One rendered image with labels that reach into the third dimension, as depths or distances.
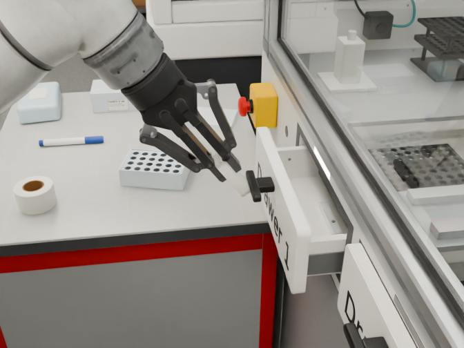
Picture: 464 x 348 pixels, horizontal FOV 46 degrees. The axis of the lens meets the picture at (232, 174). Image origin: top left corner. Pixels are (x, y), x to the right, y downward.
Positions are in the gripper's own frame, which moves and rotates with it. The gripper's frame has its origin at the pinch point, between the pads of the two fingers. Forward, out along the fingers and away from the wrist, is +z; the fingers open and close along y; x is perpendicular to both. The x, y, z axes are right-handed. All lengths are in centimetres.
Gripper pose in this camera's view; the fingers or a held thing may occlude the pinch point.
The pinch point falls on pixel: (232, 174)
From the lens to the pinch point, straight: 79.3
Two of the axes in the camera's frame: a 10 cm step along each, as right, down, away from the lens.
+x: -1.4, -5.3, 8.4
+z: 5.7, 6.5, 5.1
